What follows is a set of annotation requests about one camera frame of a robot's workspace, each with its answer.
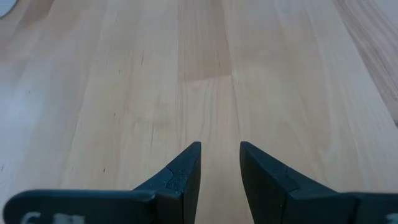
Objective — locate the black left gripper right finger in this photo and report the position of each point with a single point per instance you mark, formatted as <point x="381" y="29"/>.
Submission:
<point x="280" y="199"/>

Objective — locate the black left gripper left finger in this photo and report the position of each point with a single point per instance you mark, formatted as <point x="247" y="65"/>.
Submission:
<point x="168" y="199"/>

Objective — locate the white plastic bin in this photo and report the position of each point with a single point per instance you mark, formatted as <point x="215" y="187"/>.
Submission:
<point x="4" y="6"/>

